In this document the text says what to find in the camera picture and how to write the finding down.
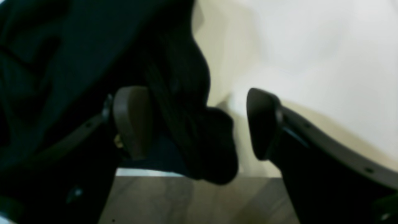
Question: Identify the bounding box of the black T-shirt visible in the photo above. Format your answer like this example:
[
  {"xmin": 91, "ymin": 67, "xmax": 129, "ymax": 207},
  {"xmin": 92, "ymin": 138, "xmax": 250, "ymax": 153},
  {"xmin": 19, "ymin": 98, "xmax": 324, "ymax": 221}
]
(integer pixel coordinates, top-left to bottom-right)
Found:
[{"xmin": 1, "ymin": 0, "xmax": 238, "ymax": 184}]

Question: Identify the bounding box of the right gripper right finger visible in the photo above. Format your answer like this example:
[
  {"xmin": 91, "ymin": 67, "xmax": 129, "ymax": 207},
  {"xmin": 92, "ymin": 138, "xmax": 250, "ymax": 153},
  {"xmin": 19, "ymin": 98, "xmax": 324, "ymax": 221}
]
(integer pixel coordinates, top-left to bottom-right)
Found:
[{"xmin": 246, "ymin": 88, "xmax": 398, "ymax": 224}]

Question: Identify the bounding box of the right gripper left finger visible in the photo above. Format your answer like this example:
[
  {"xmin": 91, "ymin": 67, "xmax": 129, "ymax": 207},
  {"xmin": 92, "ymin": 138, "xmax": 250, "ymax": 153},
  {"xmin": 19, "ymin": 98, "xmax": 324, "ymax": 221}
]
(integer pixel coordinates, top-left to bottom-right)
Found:
[{"xmin": 1, "ymin": 86, "xmax": 153, "ymax": 224}]

